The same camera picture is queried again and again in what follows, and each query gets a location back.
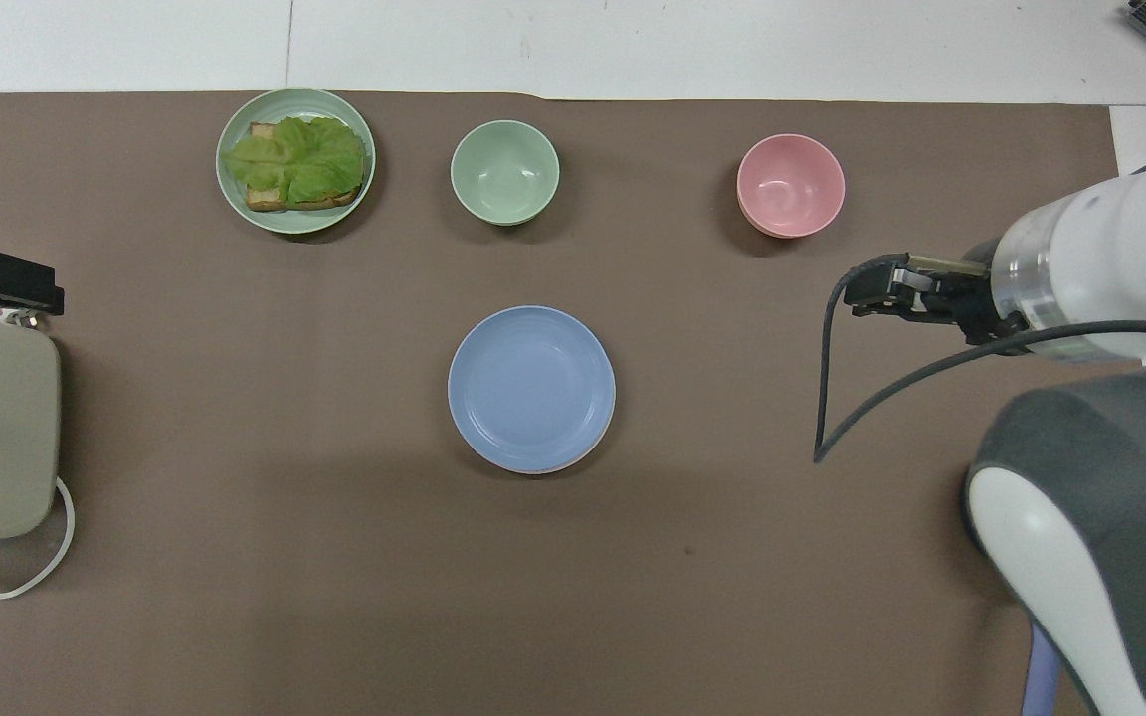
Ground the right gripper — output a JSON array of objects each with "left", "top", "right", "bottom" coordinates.
[{"left": 931, "top": 239, "right": 1018, "bottom": 346}]

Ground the pink bowl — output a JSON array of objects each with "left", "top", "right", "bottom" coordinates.
[{"left": 736, "top": 133, "right": 847, "bottom": 240}]

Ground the blue plate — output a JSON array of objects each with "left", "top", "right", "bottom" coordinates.
[{"left": 447, "top": 304, "right": 618, "bottom": 474}]

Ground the green bowl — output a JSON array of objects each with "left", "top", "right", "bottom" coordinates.
[{"left": 450, "top": 119, "right": 561, "bottom": 227}]

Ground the green lettuce leaf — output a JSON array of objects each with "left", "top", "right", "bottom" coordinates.
[{"left": 222, "top": 115, "right": 368, "bottom": 206}]

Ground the toast slice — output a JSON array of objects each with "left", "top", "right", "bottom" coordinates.
[{"left": 244, "top": 121, "right": 363, "bottom": 213}]

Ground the green plate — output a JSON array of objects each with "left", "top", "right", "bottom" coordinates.
[{"left": 216, "top": 88, "right": 377, "bottom": 236}]

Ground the black cable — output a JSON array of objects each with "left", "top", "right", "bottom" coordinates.
[{"left": 813, "top": 253, "right": 1146, "bottom": 464}]

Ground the white power cable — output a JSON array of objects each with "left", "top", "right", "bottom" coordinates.
[{"left": 0, "top": 476, "right": 77, "bottom": 601}]

